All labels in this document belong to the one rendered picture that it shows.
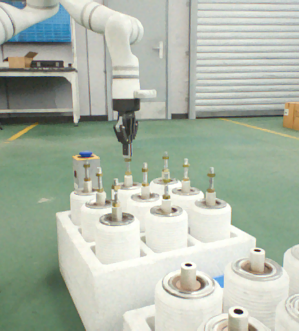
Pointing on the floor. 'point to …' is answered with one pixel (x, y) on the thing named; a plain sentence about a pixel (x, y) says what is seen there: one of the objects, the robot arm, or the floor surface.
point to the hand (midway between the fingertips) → (127, 150)
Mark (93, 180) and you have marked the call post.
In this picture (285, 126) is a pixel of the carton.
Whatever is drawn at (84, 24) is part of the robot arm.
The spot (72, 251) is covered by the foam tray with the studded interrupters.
